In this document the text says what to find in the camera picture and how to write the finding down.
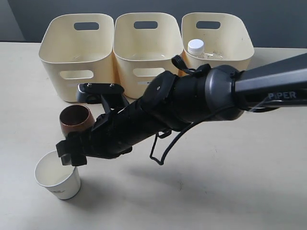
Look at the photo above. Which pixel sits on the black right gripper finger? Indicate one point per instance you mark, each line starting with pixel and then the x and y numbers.
pixel 78 160

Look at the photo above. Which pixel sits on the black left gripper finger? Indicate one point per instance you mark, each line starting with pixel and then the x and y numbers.
pixel 71 145

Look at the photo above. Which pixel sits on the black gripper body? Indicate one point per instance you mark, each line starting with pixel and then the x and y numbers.
pixel 126 128

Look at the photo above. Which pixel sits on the white paper cup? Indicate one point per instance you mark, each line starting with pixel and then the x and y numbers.
pixel 62 181

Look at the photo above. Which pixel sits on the brown wooden cup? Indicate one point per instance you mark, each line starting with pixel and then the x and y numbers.
pixel 75 118

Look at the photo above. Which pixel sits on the clear plastic bottle white cap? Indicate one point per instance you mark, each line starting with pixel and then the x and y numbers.
pixel 196 47

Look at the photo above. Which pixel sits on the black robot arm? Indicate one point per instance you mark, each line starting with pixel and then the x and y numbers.
pixel 173 103

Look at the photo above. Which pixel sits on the left cream plastic bin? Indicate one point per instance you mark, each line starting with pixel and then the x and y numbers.
pixel 78 48

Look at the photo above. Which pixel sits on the cream plastic bin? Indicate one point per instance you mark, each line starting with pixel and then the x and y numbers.
pixel 223 34
pixel 78 48
pixel 144 44

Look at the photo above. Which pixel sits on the middle cream plastic bin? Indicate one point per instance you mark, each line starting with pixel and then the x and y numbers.
pixel 144 44

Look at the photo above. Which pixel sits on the right cream plastic bin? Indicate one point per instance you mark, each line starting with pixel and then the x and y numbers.
pixel 223 34

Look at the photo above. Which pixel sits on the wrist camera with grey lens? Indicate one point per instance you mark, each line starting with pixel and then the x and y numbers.
pixel 109 95

